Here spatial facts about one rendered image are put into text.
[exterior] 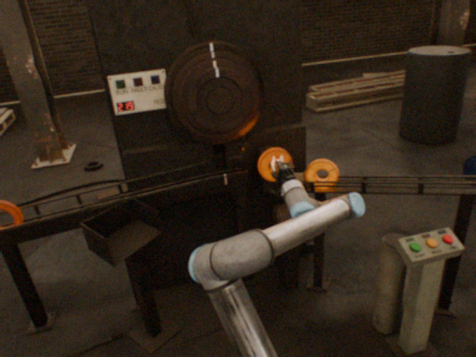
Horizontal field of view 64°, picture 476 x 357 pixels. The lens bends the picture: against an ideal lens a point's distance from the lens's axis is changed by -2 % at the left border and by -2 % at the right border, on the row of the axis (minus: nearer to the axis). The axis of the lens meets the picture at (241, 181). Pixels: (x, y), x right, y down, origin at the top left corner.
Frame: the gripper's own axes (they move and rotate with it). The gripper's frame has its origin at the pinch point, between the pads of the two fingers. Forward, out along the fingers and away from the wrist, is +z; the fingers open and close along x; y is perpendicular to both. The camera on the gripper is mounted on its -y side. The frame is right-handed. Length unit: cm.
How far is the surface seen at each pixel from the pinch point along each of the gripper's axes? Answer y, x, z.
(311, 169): -12.2, -20.4, 2.9
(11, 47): -42, 174, 275
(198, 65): 35, 27, 30
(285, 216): -34.6, -6.4, -4.2
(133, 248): -22, 67, -16
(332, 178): -14.2, -29.5, -3.1
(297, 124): -6.8, -24.1, 34.0
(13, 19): -19, 165, 281
